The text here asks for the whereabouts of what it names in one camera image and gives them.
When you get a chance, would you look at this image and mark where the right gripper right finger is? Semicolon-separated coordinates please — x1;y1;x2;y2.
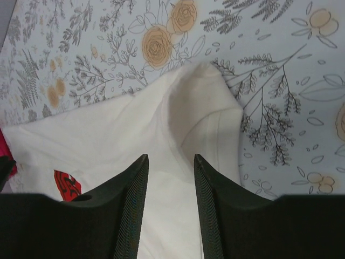
194;154;344;258

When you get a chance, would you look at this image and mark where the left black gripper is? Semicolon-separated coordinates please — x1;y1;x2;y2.
0;156;16;190

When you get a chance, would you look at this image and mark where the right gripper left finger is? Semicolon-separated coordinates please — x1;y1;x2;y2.
1;154;149;258

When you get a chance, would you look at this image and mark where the white t shirt red print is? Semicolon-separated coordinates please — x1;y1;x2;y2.
2;63;243;258

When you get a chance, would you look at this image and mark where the folded pink t shirt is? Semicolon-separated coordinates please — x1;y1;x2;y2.
0;131;18;178

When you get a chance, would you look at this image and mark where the floral table cloth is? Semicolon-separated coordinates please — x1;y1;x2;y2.
1;1;344;197

